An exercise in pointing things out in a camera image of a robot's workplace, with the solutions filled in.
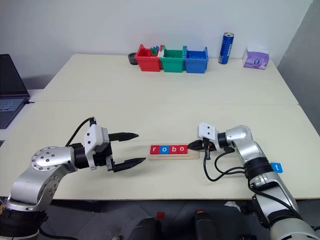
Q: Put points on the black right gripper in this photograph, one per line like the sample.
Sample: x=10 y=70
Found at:
x=215 y=147

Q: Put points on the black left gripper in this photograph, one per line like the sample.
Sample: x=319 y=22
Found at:
x=102 y=156

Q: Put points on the red letter tile o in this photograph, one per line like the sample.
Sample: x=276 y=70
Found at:
x=182 y=149

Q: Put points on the red letter tile b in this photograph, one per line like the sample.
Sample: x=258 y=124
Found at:
x=173 y=149

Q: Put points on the wooden letter tray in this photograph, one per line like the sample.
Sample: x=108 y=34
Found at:
x=175 y=156

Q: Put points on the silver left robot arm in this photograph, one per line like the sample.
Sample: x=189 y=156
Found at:
x=47 y=160

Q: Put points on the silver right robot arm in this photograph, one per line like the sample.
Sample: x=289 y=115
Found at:
x=252 y=150

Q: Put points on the red letter tile r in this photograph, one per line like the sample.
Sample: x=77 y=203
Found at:
x=154 y=149

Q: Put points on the blue letter tile o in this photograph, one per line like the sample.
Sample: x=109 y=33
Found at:
x=164 y=149

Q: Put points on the blue letter tile t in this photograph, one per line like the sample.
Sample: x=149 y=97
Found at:
x=277 y=167

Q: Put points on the white paper scrap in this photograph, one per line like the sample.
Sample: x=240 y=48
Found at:
x=231 y=205

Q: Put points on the blue plastic bin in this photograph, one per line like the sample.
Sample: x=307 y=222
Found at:
x=196 y=64

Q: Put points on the dark rounded shape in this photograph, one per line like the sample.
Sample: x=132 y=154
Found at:
x=146 y=228
x=208 y=226

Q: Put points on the green plastic bin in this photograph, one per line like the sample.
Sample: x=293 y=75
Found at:
x=172 y=64

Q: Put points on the red plastic bin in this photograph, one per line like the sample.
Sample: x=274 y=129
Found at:
x=147 y=63

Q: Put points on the black round holder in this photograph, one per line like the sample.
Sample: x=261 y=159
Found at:
x=131 y=59

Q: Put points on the small white toy piece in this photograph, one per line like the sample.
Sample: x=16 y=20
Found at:
x=161 y=53

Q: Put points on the blue drink can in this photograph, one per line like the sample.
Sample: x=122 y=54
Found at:
x=226 y=48

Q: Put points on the small green toy piece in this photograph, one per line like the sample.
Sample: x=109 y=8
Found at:
x=153 y=52

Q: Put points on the purple tissue pack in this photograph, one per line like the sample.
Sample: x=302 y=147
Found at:
x=256 y=60

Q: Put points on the small blue toy piece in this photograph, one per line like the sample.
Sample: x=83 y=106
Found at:
x=156 y=47

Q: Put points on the dark laptop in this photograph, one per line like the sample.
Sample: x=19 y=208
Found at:
x=10 y=82

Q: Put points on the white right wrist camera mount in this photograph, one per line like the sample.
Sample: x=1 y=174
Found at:
x=207 y=130

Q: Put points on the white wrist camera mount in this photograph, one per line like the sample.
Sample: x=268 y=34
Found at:
x=207 y=130
x=93 y=137

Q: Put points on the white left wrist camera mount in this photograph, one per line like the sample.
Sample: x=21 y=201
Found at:
x=93 y=137

